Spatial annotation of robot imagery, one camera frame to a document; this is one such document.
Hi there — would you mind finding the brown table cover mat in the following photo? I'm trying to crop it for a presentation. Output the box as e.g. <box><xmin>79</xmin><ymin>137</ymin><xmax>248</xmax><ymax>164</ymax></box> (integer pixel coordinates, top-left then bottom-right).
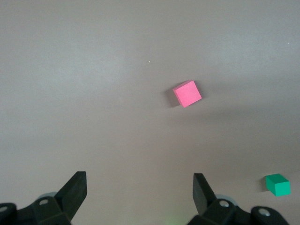
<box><xmin>0</xmin><ymin>0</ymin><xmax>300</xmax><ymax>225</ymax></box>

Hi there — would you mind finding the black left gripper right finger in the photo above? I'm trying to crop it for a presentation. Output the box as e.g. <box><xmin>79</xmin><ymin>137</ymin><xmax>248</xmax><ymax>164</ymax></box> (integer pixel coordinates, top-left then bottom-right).
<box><xmin>187</xmin><ymin>172</ymin><xmax>289</xmax><ymax>225</ymax></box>

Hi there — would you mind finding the pink foam cube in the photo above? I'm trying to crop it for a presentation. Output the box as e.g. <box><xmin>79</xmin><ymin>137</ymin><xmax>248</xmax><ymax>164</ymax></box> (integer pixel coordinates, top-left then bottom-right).
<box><xmin>172</xmin><ymin>80</ymin><xmax>203</xmax><ymax>109</ymax></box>

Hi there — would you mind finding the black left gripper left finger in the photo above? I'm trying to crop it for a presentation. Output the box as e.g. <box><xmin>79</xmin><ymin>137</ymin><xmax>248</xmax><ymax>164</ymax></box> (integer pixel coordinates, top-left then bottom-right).
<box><xmin>0</xmin><ymin>171</ymin><xmax>88</xmax><ymax>225</ymax></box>

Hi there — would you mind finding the green foam cube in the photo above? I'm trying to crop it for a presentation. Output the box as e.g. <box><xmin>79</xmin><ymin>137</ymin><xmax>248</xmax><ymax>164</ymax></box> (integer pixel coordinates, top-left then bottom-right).
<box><xmin>265</xmin><ymin>173</ymin><xmax>292</xmax><ymax>197</ymax></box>

